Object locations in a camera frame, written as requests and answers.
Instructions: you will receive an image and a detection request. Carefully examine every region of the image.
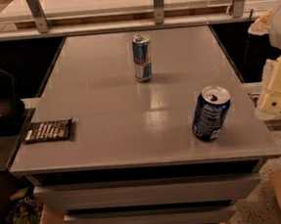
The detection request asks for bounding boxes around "green snack bag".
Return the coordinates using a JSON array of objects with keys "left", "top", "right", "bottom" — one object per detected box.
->
[{"left": 4, "top": 194, "right": 42, "bottom": 224}]

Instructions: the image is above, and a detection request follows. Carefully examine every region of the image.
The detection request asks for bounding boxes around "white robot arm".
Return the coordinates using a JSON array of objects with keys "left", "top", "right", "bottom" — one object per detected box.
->
[{"left": 249, "top": 0, "right": 281, "bottom": 120}]

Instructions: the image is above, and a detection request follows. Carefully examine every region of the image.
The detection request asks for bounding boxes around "blue soda can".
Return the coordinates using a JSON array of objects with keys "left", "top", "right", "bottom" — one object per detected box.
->
[{"left": 192, "top": 85, "right": 231, "bottom": 141}]

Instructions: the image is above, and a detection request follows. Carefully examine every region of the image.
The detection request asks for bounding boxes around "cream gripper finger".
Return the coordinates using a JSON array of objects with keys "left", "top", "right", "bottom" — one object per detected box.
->
[
  {"left": 256, "top": 56, "right": 281, "bottom": 117},
  {"left": 248, "top": 10, "right": 271, "bottom": 36}
]

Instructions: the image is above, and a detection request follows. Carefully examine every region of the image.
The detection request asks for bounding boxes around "Red Bull can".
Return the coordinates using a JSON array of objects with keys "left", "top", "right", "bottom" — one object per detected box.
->
[{"left": 132, "top": 33, "right": 152, "bottom": 82}]

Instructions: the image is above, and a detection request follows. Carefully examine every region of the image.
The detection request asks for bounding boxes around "dark RXBAR chocolate wrapper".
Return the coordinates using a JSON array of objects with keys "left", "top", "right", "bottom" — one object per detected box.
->
[{"left": 24, "top": 119, "right": 72, "bottom": 144}]

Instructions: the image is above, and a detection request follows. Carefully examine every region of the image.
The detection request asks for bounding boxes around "grey drawer cabinet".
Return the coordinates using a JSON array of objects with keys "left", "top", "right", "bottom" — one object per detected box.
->
[{"left": 11, "top": 26, "right": 281, "bottom": 224}]

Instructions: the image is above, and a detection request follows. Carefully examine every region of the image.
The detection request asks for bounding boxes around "metal railing frame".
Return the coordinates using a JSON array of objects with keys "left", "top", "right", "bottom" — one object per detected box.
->
[{"left": 0, "top": 0, "right": 277, "bottom": 41}]

